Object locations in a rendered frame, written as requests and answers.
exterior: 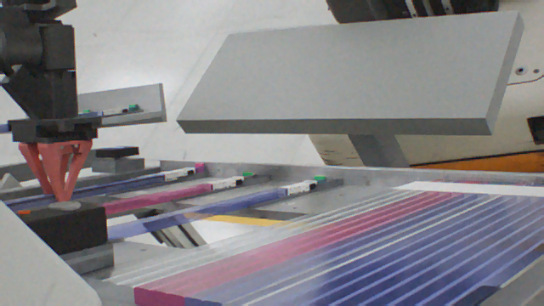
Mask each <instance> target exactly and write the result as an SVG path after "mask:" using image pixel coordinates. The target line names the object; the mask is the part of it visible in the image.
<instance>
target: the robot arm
mask: <svg viewBox="0 0 544 306"><path fill-rule="evenodd" d="M0 3H1V5H2V7H0V54H1V55H2V57H3V58H4V59H5V60H6V61H7V62H8V63H9V64H10V66H11V67H12V66H13V65H23V66H24V67H25V68H26V69H27V70H28V71H29V72H30V73H31V74H32V75H33V76H34V77H35V78H36V80H37V81H38V82H39V83H40V85H41V86H42V88H43V89H44V90H45V91H46V92H47V93H48V95H49V96H50V97H51V98H52V100H53V101H54V104H53V105H52V106H51V108H50V109H49V110H48V112H47V113H46V115H45V116H44V117H43V119H42V120H31V119H30V118H19V119H8V131H9V132H12V133H13V142H24V143H18V150H19V151H20V153H21V155H22V156H23V157H24V158H25V160H26V162H27V163H28V165H29V167H30V169H31V170H32V172H33V173H34V175H35V176H36V178H37V180H38V182H39V184H40V185H41V187H42V189H43V191H44V193H45V194H46V193H50V192H54V194H55V197H56V200H57V202H62V201H70V198H71V195H72V191H73V189H74V186H75V183H76V181H77V177H78V175H79V173H80V171H81V169H82V166H83V164H84V162H85V160H86V158H87V156H88V153H89V151H90V150H91V148H92V146H93V139H98V128H102V116H78V103H77V71H71V70H76V69H77V60H76V45H75V31H74V28H73V27H72V25H63V24H62V22H61V20H55V19H56V18H58V17H60V16H61V15H65V14H66V13H68V12H70V11H72V10H73V9H75V8H77V0H0ZM70 152H73V157H72V161H71V167H70V171H69V173H68V177H67V180H66V183H65V188H64V189H63V187H64V182H65V175H66V170H67V166H68V161H69V156H70ZM39 154H40V155H41V158H42V161H43V164H44V167H45V169H46V172H47V175H48V177H47V175H46V173H45V171H44V169H43V165H42V163H41V161H40V159H39ZM48 179H49V180H48ZM49 181H50V183H49ZM51 185H52V186H51Z"/></svg>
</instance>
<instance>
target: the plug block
mask: <svg viewBox="0 0 544 306"><path fill-rule="evenodd" d="M12 68H13V69H14V73H13V74H12V75H11V76H7V77H4V78H3V79H2V81H1V82H0V86H1V87H2V88H3V89H4V90H5V91H6V92H7V93H8V95H9V96H10V97H11V98H12V99H13V100H14V101H15V102H16V103H17V104H18V105H19V107H20V108H21V109H22V110H23V111H24V112H25V113H26V114H27V115H28V117H29V118H30V119H31V120H42V119H43V117H44V116H45V115H46V113H47V112H48V110H49V109H50V108H51V106H52V105H53V104H54V101H53V100H52V98H51V97H50V96H49V95H48V93H47V92H46V91H45V90H44V89H43V88H42V86H41V85H40V83H39V82H38V81H37V80H36V78H35V77H34V76H33V75H32V74H31V73H30V72H29V71H28V70H27V69H26V68H25V67H24V66H23V65H13V66H12Z"/></svg>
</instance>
